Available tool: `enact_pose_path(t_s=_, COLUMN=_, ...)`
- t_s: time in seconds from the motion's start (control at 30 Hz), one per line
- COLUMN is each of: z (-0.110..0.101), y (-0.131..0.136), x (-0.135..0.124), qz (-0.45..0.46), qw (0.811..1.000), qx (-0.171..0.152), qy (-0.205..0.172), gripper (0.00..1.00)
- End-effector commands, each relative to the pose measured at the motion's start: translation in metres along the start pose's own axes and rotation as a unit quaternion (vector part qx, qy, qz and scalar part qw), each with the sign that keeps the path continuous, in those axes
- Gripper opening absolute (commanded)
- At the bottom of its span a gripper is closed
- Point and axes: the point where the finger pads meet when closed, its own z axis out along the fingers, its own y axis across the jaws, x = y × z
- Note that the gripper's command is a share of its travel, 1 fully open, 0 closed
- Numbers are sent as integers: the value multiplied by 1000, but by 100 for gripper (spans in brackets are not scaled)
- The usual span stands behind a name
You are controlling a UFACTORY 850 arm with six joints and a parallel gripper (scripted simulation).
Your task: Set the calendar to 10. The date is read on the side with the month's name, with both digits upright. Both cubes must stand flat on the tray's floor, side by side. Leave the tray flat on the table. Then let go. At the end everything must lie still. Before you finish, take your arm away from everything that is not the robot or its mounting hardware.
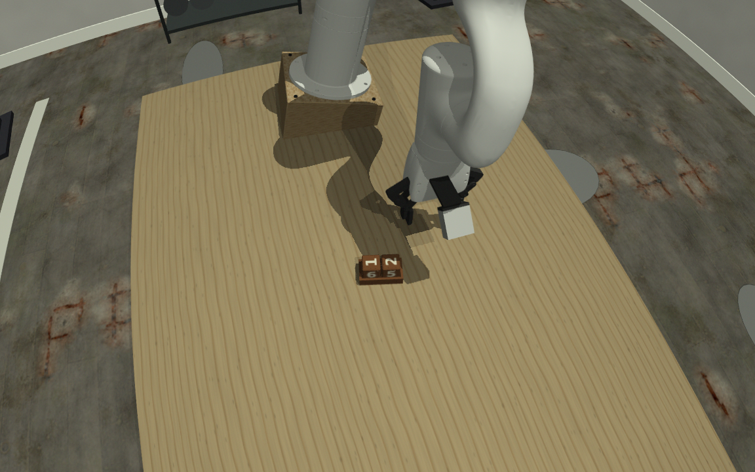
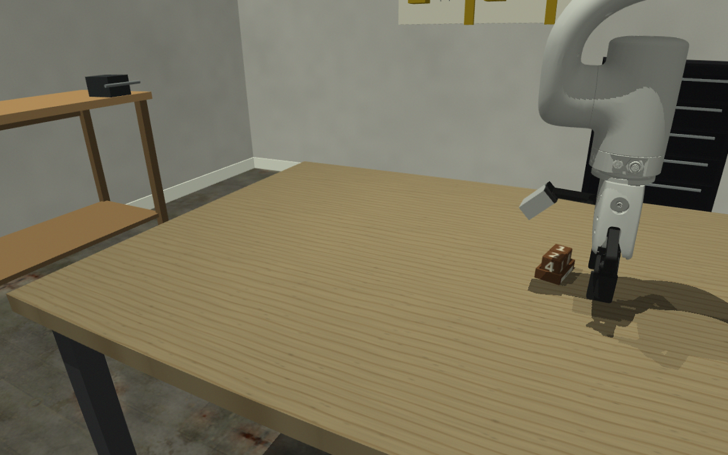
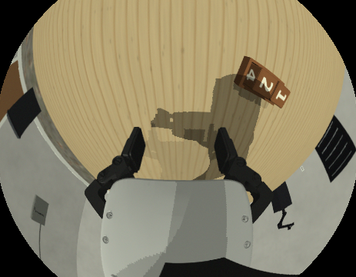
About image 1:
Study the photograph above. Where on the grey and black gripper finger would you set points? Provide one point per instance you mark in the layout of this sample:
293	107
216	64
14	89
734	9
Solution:
393	193
474	176

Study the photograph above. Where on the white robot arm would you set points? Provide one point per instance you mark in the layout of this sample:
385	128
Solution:
459	116

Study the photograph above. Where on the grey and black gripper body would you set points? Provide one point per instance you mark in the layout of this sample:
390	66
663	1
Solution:
419	169

